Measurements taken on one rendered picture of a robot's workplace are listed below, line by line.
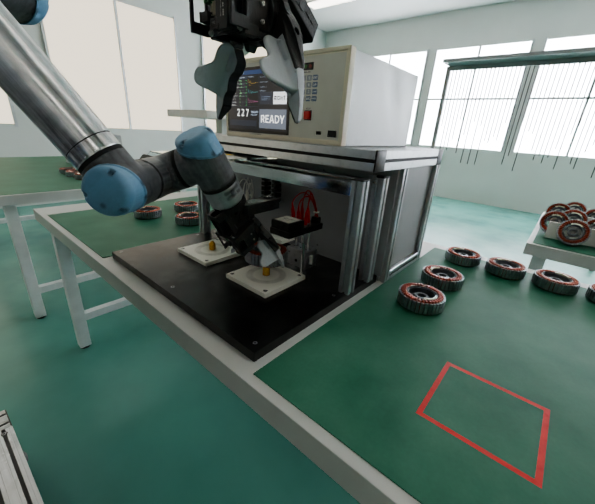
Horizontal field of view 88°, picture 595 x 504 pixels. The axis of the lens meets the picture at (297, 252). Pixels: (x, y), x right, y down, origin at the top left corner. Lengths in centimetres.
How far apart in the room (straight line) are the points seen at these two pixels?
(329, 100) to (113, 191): 51
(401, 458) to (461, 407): 15
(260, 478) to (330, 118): 119
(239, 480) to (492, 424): 95
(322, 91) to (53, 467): 149
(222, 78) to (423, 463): 57
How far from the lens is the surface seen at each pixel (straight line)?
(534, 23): 724
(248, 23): 40
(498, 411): 64
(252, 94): 99
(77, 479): 150
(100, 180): 52
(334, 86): 80
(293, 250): 90
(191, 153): 60
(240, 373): 58
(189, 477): 138
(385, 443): 52
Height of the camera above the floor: 115
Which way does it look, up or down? 22 degrees down
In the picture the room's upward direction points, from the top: 4 degrees clockwise
